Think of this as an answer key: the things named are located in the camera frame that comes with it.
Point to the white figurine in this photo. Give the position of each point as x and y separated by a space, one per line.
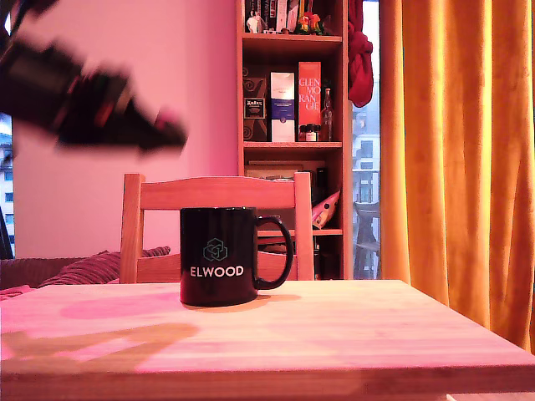
253 23

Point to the small dark jar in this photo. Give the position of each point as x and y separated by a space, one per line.
303 134

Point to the black Elwood mug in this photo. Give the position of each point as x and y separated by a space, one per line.
217 234

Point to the grey balcony stool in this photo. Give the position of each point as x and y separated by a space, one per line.
368 234

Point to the pink cloth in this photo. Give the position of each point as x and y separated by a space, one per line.
12 293

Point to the white and blue box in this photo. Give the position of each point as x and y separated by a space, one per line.
282 113

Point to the dark box with spirals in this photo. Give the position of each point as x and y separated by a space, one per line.
255 121

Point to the dark bottle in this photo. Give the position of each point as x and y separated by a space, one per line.
322 184

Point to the red Glenmorangie box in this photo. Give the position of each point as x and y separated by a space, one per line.
309 96

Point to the black stand leg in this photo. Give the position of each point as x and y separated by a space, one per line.
5 238

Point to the pink patterned paper bag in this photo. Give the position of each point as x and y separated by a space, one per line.
326 209

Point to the wooden chair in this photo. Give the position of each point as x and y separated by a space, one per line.
217 193

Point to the colourful figurine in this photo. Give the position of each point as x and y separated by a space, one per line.
308 23

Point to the ribbed cushion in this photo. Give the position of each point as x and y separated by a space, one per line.
92 269

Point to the clear glass bottle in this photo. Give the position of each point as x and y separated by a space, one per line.
327 117

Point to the orange curtain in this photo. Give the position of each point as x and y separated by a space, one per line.
460 167

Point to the small jar with white label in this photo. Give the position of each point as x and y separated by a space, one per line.
311 134

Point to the dark ribbed sofa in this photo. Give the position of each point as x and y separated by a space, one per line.
25 271

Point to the wooden bookshelf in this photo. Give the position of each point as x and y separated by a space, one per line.
344 167

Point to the white book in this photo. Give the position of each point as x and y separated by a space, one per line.
282 14

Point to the red knotted curtain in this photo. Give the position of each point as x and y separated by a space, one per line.
360 71

